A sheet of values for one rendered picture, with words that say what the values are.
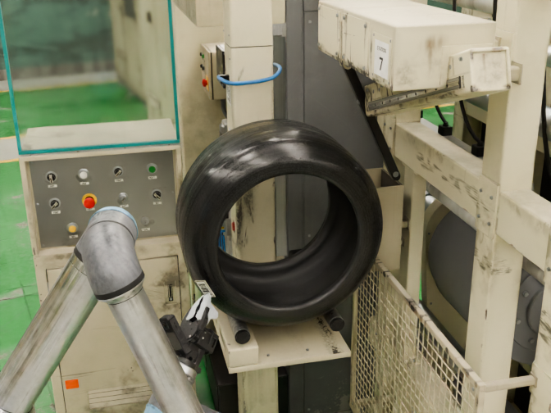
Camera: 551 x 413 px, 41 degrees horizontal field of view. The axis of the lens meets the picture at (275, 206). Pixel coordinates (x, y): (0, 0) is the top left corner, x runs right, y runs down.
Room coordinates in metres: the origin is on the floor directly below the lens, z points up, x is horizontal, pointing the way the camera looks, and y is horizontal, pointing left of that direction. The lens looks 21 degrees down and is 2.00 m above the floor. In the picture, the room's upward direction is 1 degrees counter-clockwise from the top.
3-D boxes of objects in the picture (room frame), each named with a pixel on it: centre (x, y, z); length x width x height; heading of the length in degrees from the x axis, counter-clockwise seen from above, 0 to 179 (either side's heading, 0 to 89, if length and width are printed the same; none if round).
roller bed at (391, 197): (2.30, -0.32, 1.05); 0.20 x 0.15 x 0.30; 13
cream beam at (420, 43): (1.95, -0.32, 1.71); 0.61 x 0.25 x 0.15; 13
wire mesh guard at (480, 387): (1.85, -0.37, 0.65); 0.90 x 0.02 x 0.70; 13
